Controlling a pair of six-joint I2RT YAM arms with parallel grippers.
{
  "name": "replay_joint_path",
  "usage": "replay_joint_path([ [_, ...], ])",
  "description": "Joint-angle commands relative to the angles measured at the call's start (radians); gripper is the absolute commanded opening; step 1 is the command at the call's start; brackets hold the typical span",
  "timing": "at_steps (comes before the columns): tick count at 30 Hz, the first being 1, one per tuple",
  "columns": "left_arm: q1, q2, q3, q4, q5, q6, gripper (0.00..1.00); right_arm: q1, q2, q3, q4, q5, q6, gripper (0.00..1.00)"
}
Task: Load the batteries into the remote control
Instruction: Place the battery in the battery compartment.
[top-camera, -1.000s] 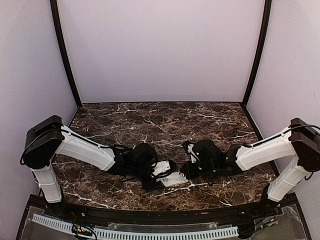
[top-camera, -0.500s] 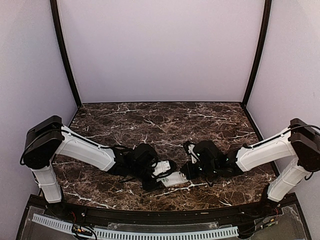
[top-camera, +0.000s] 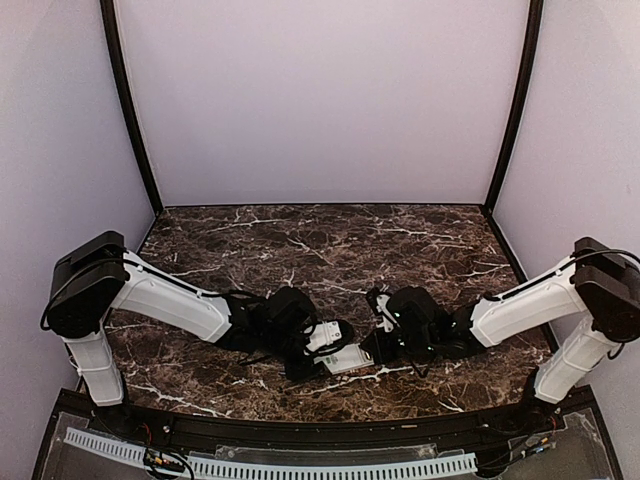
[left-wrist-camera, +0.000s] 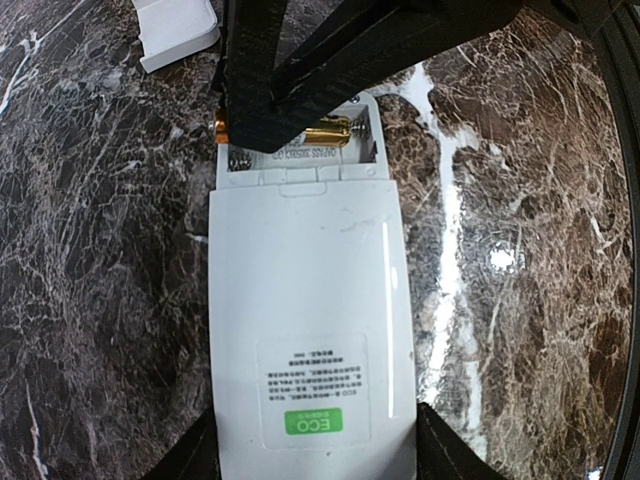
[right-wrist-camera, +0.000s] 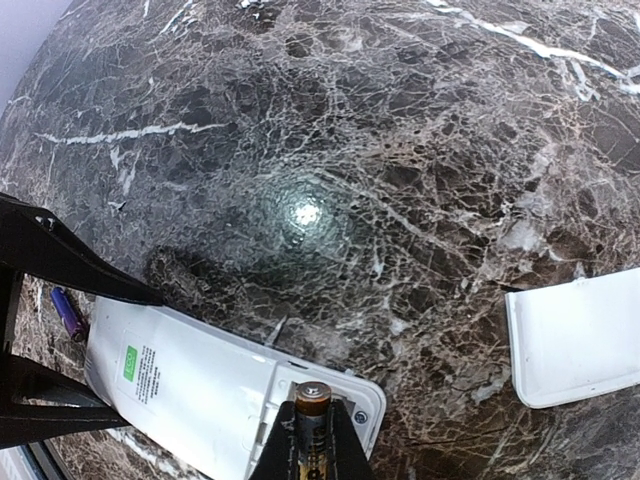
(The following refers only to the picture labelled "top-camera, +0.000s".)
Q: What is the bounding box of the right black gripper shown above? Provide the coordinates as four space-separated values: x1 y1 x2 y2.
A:
361 326 436 365

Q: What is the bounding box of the white remote control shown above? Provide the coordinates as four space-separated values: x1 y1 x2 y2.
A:
315 344 375 375

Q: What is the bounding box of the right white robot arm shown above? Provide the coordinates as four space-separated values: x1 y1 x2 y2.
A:
361 237 639 434

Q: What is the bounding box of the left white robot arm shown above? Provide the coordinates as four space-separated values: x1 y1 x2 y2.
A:
41 231 343 436

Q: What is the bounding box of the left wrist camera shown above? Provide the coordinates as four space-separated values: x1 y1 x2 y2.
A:
304 320 355 355

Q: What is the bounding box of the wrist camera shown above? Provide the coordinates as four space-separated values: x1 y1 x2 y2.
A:
365 287 398 333
304 320 355 355

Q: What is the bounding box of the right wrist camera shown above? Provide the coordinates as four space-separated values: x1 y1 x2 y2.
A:
365 287 398 333

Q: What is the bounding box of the black curved front rail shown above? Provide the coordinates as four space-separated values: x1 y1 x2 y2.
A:
92 404 565 451

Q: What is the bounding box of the white slotted cable duct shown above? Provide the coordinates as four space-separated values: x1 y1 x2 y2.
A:
64 427 478 479

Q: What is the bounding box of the right black frame post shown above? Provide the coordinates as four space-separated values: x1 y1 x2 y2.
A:
483 0 544 215

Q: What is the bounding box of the black frame post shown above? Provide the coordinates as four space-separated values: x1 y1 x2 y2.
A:
483 0 544 215
99 0 164 216

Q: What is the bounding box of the left black frame post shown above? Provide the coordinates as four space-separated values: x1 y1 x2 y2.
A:
99 0 164 216

